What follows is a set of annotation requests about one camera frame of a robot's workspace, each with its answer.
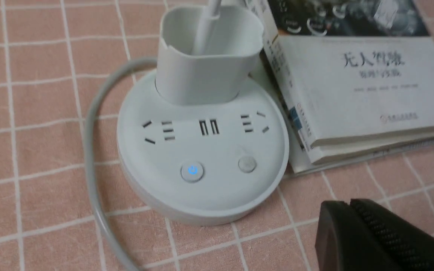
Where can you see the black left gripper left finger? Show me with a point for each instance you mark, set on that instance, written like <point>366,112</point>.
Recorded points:
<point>351,237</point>

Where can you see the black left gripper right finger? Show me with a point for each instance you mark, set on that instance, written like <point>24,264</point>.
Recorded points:
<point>407,245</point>

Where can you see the white desk lamp with base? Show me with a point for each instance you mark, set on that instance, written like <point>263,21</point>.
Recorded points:
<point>199,140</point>

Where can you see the bottom thin book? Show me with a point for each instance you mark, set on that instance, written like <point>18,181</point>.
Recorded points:
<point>298,159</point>

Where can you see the top white autonomous driving book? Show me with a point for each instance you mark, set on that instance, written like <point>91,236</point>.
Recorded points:
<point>356,90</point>

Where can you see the middle white book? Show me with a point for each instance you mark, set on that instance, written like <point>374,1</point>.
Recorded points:
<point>322,152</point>

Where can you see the pink checkered tablecloth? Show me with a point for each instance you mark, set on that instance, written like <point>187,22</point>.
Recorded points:
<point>54,55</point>

